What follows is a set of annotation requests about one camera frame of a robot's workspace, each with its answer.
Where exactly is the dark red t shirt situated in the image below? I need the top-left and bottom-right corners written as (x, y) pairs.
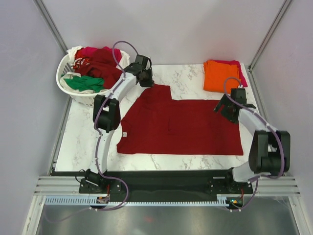
top-left (117, 85), bottom-right (244, 156)

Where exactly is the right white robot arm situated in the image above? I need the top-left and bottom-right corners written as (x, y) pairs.
top-left (214, 88), bottom-right (291, 193)

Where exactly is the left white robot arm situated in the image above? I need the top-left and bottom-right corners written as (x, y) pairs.
top-left (79, 54), bottom-right (154, 194)

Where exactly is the pile of red shirts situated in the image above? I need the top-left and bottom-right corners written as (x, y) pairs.
top-left (73, 47), bottom-right (122, 89)

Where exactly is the folded pink t shirt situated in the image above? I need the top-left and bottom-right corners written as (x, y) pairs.
top-left (214, 60), bottom-right (248, 88)

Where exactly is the folded orange t shirt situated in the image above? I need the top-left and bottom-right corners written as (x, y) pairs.
top-left (203, 60), bottom-right (241, 94)

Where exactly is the white cloth in basket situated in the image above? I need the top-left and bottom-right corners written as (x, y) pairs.
top-left (60, 46), bottom-right (130, 95)

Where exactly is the white laundry basket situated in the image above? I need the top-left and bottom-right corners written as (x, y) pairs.
top-left (56, 46), bottom-right (131, 107)

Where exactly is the green t shirt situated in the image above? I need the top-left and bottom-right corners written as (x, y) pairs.
top-left (64, 75), bottom-right (104, 93)

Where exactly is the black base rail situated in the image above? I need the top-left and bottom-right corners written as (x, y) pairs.
top-left (79, 170), bottom-right (253, 203)

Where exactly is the right aluminium frame post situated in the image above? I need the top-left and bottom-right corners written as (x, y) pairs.
top-left (248, 0), bottom-right (293, 72)

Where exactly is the aluminium frame post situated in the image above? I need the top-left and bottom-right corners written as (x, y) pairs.
top-left (33, 0), bottom-right (67, 53)
top-left (248, 0), bottom-right (293, 72)

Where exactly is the left aluminium frame post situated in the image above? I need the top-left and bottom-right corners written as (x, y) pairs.
top-left (33, 0), bottom-right (67, 53)

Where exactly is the white slotted cable duct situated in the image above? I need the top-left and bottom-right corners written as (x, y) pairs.
top-left (45, 195), bottom-right (230, 207)

